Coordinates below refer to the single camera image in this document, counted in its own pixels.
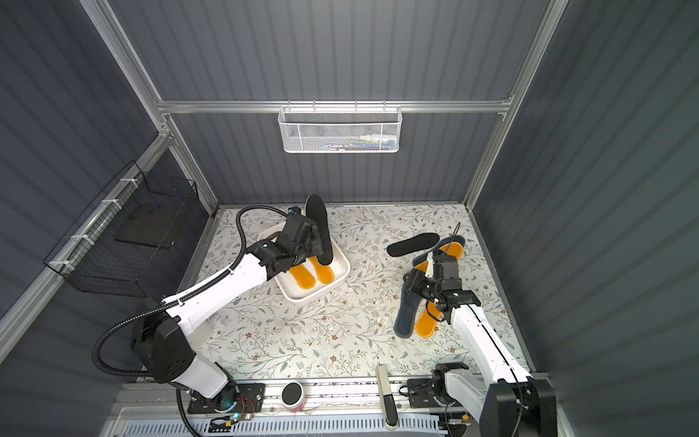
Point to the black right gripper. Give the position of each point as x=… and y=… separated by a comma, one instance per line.
x=442, y=264

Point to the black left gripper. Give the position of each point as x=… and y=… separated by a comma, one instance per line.
x=308, y=234

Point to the black insole front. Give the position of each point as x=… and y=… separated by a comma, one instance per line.
x=316, y=210

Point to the black insole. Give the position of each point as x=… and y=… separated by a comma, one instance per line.
x=420, y=242
x=316, y=210

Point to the orange insole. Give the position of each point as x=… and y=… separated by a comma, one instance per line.
x=427, y=323
x=303, y=278
x=454, y=249

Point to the orange insole box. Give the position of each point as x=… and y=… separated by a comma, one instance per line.
x=324, y=273

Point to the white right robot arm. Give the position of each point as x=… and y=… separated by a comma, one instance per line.
x=506, y=400

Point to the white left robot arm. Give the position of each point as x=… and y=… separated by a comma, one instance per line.
x=161, y=330

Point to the grey fleece insole front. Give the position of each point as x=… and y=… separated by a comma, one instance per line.
x=405, y=318

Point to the black insole back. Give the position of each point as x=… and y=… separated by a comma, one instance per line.
x=420, y=242

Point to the white black handheld scraper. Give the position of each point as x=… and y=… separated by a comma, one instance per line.
x=387, y=402

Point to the white tape roll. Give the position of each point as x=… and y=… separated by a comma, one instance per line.
x=200, y=336

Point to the black round speaker puck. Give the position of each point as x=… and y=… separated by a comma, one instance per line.
x=293, y=397

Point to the white wire wall basket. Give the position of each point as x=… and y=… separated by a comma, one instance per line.
x=340, y=129

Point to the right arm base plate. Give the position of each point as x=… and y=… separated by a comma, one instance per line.
x=422, y=394

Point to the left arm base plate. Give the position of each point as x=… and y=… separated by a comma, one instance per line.
x=239, y=398

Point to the black wire side basket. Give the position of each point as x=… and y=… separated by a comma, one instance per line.
x=135, y=244

